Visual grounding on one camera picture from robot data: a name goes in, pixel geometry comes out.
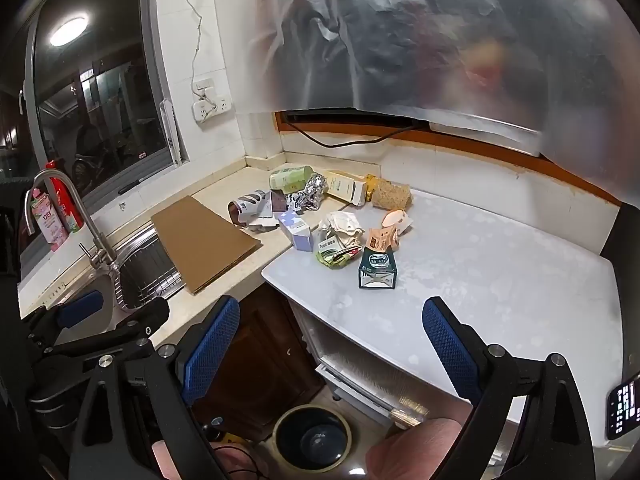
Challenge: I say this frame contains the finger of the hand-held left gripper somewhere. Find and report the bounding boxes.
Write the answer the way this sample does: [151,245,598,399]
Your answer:
[42,296,171,361]
[22,289,105,343]

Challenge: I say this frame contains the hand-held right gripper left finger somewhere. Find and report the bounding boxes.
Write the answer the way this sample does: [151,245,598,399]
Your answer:
[67,295,241,480]

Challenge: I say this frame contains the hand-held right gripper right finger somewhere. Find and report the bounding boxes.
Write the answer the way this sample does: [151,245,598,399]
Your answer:
[421,296,598,480]

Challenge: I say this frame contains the round waste bin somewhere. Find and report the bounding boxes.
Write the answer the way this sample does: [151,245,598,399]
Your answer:
[272,404,353,473]

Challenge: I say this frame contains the purple and white box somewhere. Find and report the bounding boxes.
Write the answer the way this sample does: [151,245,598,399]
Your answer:
[274,210,313,252]

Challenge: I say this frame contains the white printed packet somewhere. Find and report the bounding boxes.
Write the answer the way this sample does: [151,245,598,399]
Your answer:
[228,189,288,233]

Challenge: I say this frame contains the steel sink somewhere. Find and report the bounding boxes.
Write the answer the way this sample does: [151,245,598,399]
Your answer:
[20,225,183,321]

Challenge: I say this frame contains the brown wooden cabinet door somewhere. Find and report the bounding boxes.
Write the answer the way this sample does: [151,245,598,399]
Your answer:
[190,285,326,441]

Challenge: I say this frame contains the steel curved faucet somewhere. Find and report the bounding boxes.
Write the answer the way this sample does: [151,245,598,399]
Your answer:
[25,169,121,273]

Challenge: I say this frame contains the white ribbed glass cabinet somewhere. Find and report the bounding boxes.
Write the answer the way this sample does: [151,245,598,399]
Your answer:
[287,300,526,431]

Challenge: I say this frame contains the brown flat board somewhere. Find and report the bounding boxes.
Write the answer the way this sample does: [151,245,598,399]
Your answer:
[151,195,263,295]

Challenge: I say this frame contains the person's right leg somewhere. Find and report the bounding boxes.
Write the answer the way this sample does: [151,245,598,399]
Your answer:
[365,417,481,480]

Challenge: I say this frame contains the dark green carton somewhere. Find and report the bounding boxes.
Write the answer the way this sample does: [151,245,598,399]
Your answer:
[357,246,398,291]

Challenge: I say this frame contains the orange snack packet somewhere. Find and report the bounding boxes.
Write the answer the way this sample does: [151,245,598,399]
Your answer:
[367,226,401,253]

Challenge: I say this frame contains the green crumpled wrapper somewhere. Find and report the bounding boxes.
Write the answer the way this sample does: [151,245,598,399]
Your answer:
[314,240,363,270]

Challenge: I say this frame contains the white crumpled paper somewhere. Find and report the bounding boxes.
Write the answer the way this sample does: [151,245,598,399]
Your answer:
[317,211,366,251]

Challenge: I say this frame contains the brown loofah sponge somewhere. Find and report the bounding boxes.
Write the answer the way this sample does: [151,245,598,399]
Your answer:
[371,177,415,210]

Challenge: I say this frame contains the crumpled silver foil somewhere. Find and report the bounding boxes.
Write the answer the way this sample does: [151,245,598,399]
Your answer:
[286,172,328,212]

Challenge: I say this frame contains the light green can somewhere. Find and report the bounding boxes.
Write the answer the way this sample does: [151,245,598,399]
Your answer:
[269,165,315,193]

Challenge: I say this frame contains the black smartphone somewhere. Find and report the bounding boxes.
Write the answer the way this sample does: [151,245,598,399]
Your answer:
[606,372,640,441]

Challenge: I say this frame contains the cream cardboard box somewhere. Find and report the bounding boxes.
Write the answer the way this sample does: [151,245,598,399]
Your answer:
[325,171,368,207]

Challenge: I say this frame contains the grey framed window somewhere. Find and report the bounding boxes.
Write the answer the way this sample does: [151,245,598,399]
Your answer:
[20,0,188,201]

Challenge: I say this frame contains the brown wooden trim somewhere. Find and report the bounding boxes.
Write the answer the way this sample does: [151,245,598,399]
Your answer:
[274,110,623,207]

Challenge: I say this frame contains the white power strip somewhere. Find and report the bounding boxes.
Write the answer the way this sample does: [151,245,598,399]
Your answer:
[192,97,234,122]

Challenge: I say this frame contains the translucent plastic sheet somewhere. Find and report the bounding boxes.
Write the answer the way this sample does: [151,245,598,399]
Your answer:
[240,0,640,201]

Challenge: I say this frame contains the wire sink rack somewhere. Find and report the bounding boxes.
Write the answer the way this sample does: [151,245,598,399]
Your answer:
[117,240,183,311]

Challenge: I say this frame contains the thin black cable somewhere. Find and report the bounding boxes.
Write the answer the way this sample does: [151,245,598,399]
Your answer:
[220,452,273,480]

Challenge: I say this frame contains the thick black cable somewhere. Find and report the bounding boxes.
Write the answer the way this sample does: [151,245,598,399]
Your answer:
[282,114,426,149]

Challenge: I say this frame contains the thin white cable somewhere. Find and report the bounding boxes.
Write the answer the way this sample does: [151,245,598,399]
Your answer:
[186,0,212,111]

